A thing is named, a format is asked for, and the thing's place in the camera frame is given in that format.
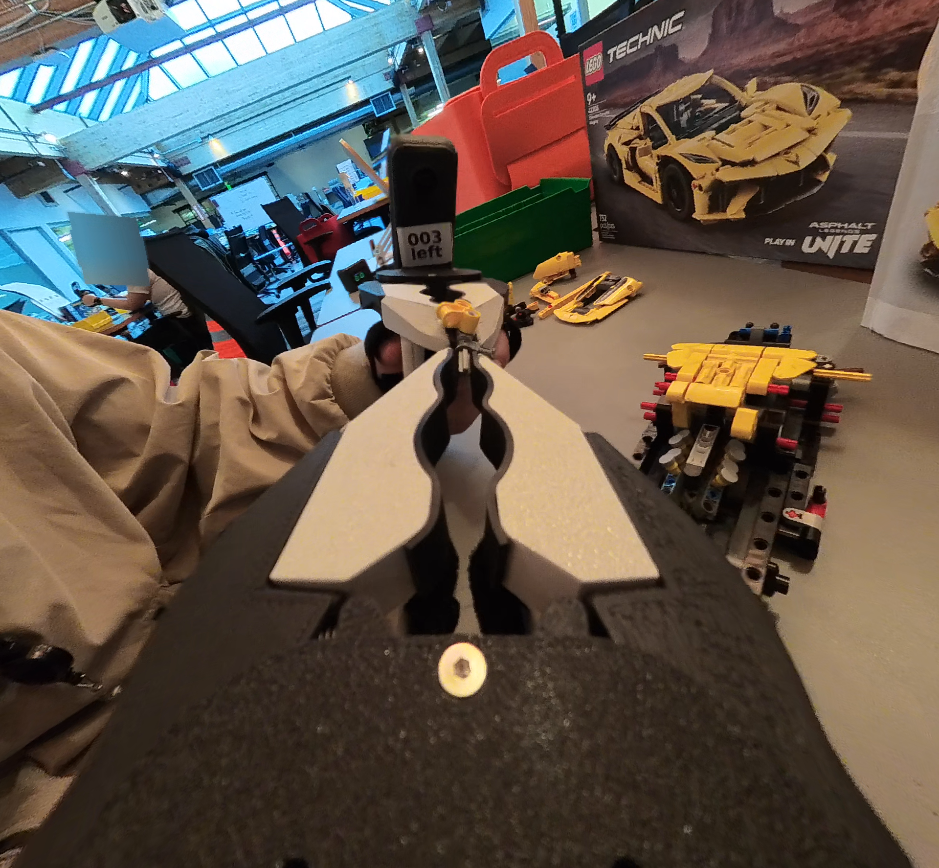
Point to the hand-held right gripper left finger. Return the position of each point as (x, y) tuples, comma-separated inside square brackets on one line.
[(359, 508)]

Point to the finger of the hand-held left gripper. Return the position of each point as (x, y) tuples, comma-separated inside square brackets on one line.
[(490, 306), (411, 310)]

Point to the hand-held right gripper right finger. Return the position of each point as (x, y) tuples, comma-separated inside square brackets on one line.
[(572, 508)]

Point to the small yellow grey brick assembly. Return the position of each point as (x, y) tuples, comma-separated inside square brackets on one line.
[(458, 312)]

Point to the partly built toy car chassis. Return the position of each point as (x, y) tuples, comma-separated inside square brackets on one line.
[(733, 369)]

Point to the person's left forearm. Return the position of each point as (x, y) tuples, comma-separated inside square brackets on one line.
[(220, 405)]

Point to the person's left hand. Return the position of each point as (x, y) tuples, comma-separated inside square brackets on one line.
[(462, 417)]

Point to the small yellow black brick piece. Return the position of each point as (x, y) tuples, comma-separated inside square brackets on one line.
[(541, 291)]

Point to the slanted wooden stick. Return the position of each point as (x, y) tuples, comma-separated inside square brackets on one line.
[(363, 165)]

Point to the small black green-lit device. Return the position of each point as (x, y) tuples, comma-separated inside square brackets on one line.
[(359, 275)]

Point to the small yellow curved brick assembly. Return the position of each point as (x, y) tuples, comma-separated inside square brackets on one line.
[(555, 267)]

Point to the green plastic bin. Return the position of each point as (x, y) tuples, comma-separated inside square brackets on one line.
[(528, 229)]

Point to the yellow car panel assembly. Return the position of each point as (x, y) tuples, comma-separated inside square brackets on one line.
[(601, 295)]

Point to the red office chair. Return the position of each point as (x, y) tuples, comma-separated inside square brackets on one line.
[(319, 237)]

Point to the red plastic tote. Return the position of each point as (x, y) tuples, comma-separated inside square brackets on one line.
[(528, 127)]

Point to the whiteboard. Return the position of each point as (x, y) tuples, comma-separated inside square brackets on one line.
[(246, 200)]

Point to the black office chair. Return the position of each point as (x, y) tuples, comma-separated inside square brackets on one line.
[(213, 281)]

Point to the ceiling projector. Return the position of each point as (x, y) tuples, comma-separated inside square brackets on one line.
[(125, 6)]

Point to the black clothing toggle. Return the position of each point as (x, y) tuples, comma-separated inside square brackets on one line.
[(44, 662)]

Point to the toy car set box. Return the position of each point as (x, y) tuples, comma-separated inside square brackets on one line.
[(770, 24)]

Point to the toy car instruction booklet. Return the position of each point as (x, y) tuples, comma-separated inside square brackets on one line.
[(909, 259)]

